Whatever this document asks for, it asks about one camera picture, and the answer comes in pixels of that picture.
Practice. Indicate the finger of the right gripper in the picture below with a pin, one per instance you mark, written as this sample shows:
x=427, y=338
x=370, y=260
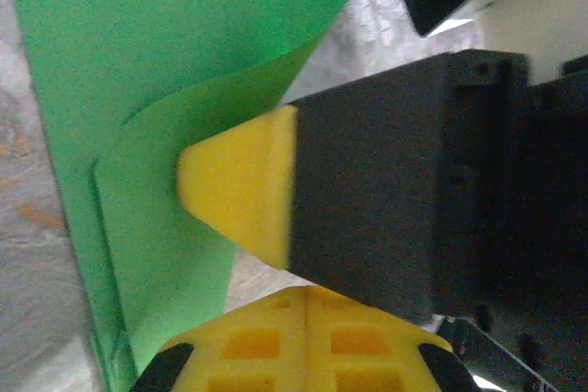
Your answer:
x=344, y=190

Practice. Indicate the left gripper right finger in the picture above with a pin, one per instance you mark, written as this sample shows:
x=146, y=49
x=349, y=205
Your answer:
x=367, y=350

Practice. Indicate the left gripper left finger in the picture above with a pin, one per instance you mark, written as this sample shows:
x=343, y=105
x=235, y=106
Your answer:
x=257, y=350

